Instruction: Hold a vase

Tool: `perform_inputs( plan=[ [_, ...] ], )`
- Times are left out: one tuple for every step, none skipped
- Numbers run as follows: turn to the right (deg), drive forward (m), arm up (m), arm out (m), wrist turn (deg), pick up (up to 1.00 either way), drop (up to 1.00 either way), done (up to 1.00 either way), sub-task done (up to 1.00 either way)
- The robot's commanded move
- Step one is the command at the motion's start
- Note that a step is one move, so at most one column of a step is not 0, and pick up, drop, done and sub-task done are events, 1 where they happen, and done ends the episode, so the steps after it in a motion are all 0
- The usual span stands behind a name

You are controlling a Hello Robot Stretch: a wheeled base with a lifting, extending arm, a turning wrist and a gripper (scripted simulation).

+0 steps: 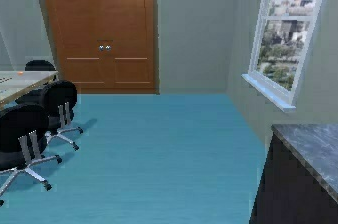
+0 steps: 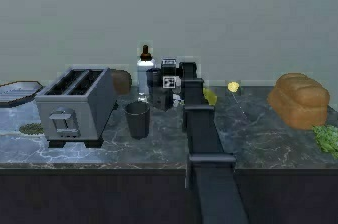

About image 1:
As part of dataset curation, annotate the brown wooden cupboard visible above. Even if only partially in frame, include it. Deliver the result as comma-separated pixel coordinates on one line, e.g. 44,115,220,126
45,0,160,95

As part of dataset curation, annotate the black swivel office chair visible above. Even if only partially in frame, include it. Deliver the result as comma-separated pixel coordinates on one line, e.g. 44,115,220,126
14,80,85,152
0,103,63,208
24,59,57,72

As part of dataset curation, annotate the white framed window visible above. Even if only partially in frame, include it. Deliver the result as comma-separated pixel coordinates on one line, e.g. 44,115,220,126
241,0,323,113

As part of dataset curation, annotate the dark cabinet with marble top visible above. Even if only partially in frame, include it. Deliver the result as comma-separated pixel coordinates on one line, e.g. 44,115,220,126
248,123,338,224

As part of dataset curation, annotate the pale green table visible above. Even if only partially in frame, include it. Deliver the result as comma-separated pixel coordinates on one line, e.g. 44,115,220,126
0,70,59,120

